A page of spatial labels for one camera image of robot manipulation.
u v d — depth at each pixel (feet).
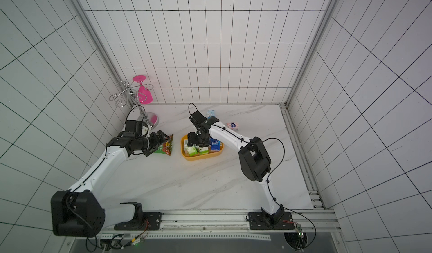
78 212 1.29
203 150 2.90
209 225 2.38
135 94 2.94
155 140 2.42
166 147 3.04
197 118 2.39
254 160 1.71
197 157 2.89
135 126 2.14
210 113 3.62
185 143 3.03
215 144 2.95
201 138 2.49
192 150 2.91
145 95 2.88
